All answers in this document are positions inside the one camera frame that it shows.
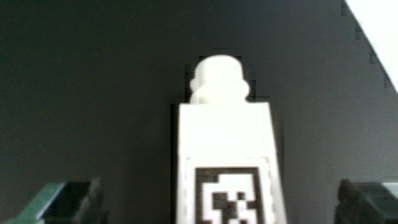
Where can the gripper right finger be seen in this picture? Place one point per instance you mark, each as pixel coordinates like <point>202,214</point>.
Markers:
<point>367,203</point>

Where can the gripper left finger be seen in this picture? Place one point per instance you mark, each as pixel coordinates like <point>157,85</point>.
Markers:
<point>67,204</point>

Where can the white table leg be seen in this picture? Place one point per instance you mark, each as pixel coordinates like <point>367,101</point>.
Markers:
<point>230,192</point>

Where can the white square table top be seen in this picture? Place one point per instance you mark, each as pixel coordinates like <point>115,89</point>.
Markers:
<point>376,13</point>

